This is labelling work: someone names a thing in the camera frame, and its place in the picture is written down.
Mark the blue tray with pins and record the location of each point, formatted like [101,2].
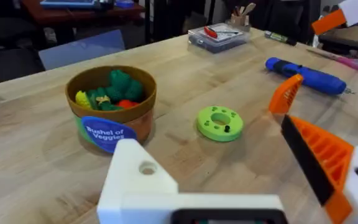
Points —
[68,3]

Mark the finger of the white orange right gripper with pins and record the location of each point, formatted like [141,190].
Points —
[329,21]

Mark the blue electric screwdriver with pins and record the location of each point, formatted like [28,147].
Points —
[312,77]

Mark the bare white left gripper left finger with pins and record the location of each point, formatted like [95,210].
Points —
[129,180]

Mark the white orange left gripper right finger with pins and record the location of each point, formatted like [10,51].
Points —
[331,155]

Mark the green disc with holes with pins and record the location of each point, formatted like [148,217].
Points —
[207,124]

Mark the clear plastic box with tools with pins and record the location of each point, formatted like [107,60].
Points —
[217,39]

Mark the small black screw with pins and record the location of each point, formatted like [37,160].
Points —
[227,128]

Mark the brown cardboard heap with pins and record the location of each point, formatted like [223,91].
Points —
[346,39]

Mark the wooden pen holder with tools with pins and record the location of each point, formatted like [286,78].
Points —
[239,19]

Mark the brown tub of toy vegetables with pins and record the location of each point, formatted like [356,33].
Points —
[113,124]

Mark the red-brown side table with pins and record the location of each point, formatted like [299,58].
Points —
[82,14]

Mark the blue-grey chair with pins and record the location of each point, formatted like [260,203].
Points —
[82,49]

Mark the pink scissors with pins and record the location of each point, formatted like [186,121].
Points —
[350,62]

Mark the green and black marker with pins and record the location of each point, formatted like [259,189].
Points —
[278,37]

